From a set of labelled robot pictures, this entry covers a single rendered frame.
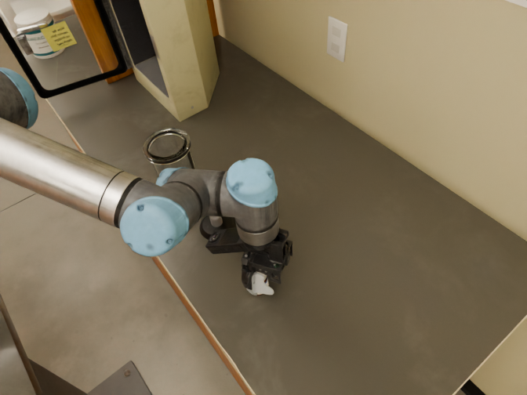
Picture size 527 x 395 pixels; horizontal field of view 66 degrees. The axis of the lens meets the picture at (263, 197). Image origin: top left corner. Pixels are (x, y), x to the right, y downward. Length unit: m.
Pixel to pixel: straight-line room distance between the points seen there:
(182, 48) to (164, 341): 1.28
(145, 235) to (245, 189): 0.16
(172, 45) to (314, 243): 0.67
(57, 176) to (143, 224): 0.13
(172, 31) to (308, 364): 0.91
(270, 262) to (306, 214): 0.31
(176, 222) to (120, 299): 1.64
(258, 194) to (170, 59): 0.73
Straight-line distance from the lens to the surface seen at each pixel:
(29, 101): 0.84
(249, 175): 0.61
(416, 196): 1.12
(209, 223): 1.01
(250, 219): 0.64
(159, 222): 0.51
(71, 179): 0.57
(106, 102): 1.55
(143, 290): 2.12
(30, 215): 2.71
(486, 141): 1.07
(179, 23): 1.22
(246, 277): 0.80
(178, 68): 1.27
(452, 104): 1.07
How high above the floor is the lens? 1.78
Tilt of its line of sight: 51 degrees down
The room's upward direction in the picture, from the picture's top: 7 degrees counter-clockwise
